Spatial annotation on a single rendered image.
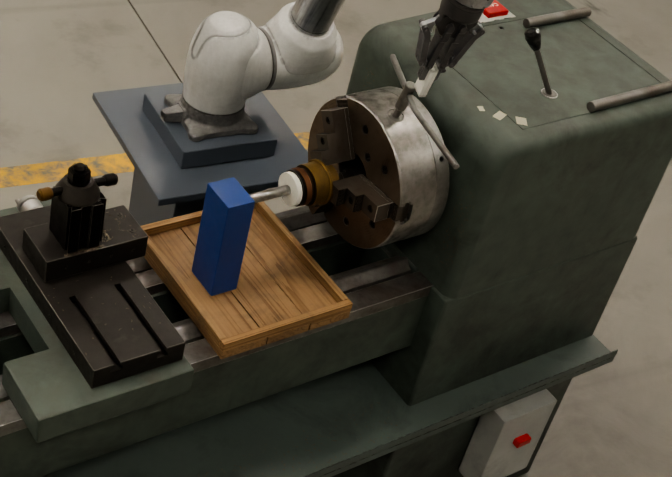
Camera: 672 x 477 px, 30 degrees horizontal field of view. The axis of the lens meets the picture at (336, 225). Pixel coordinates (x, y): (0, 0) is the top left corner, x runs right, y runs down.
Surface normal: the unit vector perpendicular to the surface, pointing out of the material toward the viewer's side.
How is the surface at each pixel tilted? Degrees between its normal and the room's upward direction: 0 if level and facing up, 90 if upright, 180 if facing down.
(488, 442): 90
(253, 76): 87
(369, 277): 29
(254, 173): 0
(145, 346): 0
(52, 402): 0
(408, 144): 34
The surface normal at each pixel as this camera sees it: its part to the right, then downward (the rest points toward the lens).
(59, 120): 0.21, -0.76
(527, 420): 0.55, 0.61
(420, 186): 0.59, 0.25
